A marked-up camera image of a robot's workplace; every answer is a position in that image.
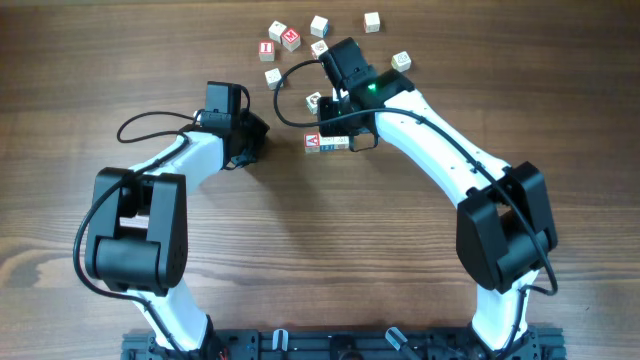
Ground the letter K white block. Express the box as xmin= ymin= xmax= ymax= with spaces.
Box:
xmin=333 ymin=136 xmax=349 ymax=150

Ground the soccer ball picture block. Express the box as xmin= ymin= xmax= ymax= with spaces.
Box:
xmin=306 ymin=92 xmax=322 ymax=115

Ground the red letter A block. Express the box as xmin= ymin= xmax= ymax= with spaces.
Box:
xmin=304 ymin=133 xmax=321 ymax=153

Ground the white red sided block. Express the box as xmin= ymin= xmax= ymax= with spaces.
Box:
xmin=264 ymin=68 xmax=282 ymax=91

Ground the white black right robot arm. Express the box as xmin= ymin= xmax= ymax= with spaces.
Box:
xmin=317 ymin=38 xmax=558 ymax=359

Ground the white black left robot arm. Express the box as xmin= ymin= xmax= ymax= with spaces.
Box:
xmin=73 ymin=81 xmax=269 ymax=359

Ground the yarn ball white block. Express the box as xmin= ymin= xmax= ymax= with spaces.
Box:
xmin=391 ymin=51 xmax=412 ymax=72

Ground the shell picture white block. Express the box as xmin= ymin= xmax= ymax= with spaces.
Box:
xmin=311 ymin=40 xmax=328 ymax=59

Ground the red letter I block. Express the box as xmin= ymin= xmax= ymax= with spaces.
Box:
xmin=258 ymin=41 xmax=275 ymax=62

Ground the blue sided white block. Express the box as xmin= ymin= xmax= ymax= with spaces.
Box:
xmin=310 ymin=15 xmax=329 ymax=38

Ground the far white number block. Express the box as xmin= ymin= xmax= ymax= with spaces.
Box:
xmin=363 ymin=12 xmax=381 ymax=33

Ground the red letter M block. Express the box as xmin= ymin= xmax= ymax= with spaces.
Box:
xmin=281 ymin=28 xmax=301 ymax=52

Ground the plain white corner block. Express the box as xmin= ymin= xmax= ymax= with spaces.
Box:
xmin=268 ymin=20 xmax=287 ymax=43

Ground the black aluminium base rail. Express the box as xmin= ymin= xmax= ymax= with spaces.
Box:
xmin=120 ymin=326 xmax=568 ymax=360

